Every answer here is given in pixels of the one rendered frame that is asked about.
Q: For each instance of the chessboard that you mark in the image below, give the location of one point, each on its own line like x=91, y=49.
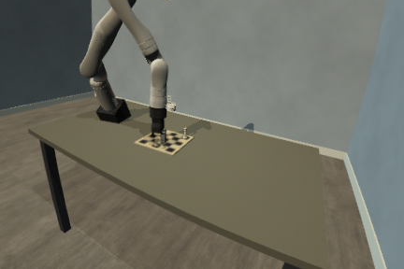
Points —
x=174, y=142

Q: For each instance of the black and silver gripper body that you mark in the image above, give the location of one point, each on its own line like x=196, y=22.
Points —
x=158, y=106

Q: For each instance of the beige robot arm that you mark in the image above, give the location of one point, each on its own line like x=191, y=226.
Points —
x=102, y=39

